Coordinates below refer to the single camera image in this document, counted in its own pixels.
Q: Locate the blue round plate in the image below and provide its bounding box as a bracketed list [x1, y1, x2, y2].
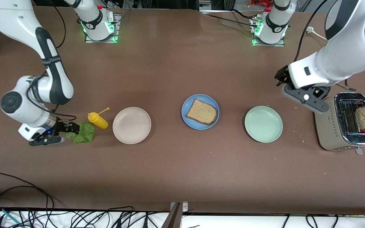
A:
[182, 94, 220, 130]

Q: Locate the white power cord with plug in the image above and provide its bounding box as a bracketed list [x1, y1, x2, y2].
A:
[306, 26, 328, 41]

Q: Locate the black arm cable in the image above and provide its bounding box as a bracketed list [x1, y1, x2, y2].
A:
[27, 0, 77, 121]
[293, 0, 329, 64]

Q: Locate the pale green round plate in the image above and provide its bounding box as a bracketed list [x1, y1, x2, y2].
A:
[244, 106, 283, 143]

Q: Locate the black base power cable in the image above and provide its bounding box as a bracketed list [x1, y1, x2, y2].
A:
[202, 9, 260, 28]

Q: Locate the green lettuce leaf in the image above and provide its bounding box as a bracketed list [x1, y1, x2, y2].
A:
[65, 122, 96, 143]

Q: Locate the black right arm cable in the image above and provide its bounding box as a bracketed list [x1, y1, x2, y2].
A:
[27, 0, 77, 121]

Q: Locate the red orange object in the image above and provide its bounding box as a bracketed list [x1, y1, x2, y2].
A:
[247, 0, 272, 7]

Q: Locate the black cable bundle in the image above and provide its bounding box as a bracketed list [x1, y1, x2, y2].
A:
[56, 206, 170, 228]
[281, 214, 340, 228]

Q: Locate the grey metal box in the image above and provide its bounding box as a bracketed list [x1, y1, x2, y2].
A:
[198, 0, 212, 13]

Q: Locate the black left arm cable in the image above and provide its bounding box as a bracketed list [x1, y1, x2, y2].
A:
[293, 0, 329, 64]

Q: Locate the beige round plate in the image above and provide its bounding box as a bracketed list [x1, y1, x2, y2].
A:
[112, 107, 151, 144]

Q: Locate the aluminium camera post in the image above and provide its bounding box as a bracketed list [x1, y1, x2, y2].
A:
[162, 202, 189, 228]

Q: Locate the beige metal toaster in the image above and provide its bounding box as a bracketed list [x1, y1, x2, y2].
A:
[314, 92, 365, 155]

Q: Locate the yellow squeeze bottle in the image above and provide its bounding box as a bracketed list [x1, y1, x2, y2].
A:
[87, 107, 110, 130]

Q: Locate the teal cable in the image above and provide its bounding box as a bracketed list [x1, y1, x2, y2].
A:
[0, 206, 23, 228]

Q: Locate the long black looped cable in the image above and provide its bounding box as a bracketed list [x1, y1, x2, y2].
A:
[0, 173, 54, 228]

